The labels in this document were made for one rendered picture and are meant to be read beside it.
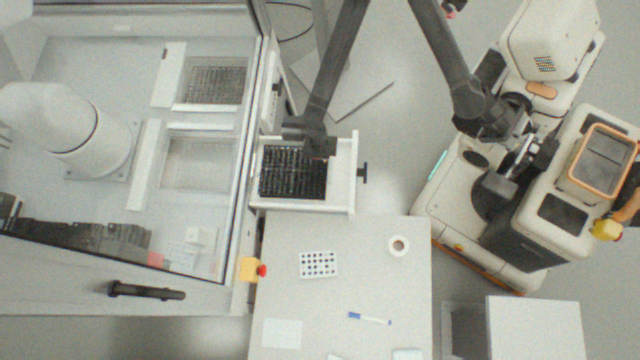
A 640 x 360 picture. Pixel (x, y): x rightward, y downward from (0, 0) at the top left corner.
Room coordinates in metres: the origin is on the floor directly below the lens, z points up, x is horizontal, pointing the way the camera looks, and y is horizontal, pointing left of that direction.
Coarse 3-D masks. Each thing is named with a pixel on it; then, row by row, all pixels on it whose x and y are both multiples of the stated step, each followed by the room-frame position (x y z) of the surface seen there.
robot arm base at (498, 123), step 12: (492, 108) 0.40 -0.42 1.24; (504, 108) 0.40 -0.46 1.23; (516, 108) 0.41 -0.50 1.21; (480, 120) 0.40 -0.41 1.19; (492, 120) 0.38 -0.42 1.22; (504, 120) 0.37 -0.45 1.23; (516, 120) 0.37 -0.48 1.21; (480, 132) 0.38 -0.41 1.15; (492, 132) 0.36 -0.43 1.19; (504, 132) 0.35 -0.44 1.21
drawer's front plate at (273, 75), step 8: (272, 56) 0.94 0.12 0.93; (272, 64) 0.90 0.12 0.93; (272, 72) 0.87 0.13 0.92; (280, 72) 0.94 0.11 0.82; (272, 80) 0.84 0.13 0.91; (264, 96) 0.77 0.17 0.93; (272, 96) 0.80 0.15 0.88; (264, 104) 0.74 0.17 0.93; (272, 104) 0.77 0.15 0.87; (264, 112) 0.71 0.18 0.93; (272, 112) 0.74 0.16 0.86; (264, 120) 0.68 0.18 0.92; (272, 120) 0.72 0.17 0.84; (272, 128) 0.70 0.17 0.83
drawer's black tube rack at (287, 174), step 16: (272, 160) 0.54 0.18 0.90; (288, 160) 0.53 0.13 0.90; (304, 160) 0.53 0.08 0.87; (320, 160) 0.52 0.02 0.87; (272, 176) 0.49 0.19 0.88; (288, 176) 0.48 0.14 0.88; (304, 176) 0.46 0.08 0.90; (272, 192) 0.43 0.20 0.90; (288, 192) 0.43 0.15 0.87; (304, 192) 0.40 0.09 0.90
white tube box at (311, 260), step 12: (312, 252) 0.22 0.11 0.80; (324, 252) 0.22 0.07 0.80; (336, 252) 0.21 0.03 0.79; (300, 264) 0.19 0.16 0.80; (312, 264) 0.19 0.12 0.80; (324, 264) 0.18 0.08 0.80; (336, 264) 0.17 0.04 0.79; (300, 276) 0.16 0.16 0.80; (312, 276) 0.15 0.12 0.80; (324, 276) 0.14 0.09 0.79; (336, 276) 0.13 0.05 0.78
